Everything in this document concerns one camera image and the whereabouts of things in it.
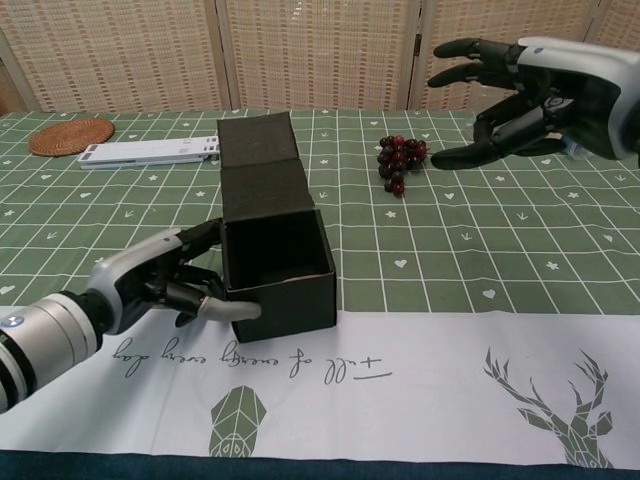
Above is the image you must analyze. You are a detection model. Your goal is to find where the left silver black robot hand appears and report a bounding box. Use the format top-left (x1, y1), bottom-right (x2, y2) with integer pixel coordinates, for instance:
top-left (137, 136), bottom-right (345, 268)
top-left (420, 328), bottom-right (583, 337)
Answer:
top-left (87, 218), bottom-right (262, 336)

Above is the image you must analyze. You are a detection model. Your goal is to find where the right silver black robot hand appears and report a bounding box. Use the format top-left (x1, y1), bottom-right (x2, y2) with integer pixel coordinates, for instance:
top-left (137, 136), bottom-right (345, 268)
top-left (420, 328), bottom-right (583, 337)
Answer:
top-left (427, 35), bottom-right (640, 171)

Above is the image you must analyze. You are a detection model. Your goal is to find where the black cardboard box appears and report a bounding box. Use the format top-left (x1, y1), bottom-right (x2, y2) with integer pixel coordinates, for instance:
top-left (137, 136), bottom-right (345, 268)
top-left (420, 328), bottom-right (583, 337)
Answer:
top-left (217, 112), bottom-right (337, 345)

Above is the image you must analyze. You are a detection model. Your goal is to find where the white rectangular device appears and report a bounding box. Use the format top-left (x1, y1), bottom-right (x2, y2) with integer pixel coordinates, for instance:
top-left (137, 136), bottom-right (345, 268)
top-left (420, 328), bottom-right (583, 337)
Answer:
top-left (78, 133), bottom-right (221, 171)

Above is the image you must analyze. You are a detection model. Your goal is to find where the bamboo folding screen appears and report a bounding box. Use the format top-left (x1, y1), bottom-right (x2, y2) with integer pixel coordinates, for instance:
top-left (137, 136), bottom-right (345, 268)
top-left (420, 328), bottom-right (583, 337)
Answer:
top-left (0, 0), bottom-right (640, 114)

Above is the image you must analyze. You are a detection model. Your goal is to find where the round woven rattan coaster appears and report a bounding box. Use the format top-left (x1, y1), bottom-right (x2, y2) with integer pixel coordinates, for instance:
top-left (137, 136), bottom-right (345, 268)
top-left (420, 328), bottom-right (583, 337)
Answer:
top-left (28, 118), bottom-right (116, 158)

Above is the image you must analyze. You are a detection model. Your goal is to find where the dark red grape bunch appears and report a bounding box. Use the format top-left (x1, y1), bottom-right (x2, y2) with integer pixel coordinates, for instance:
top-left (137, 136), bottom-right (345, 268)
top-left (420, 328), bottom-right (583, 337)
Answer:
top-left (375, 134), bottom-right (430, 196)

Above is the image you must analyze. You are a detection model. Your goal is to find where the green checked tablecloth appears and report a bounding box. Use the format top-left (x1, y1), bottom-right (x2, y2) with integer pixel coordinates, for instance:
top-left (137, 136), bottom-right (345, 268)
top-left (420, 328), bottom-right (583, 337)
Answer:
top-left (0, 107), bottom-right (640, 459)

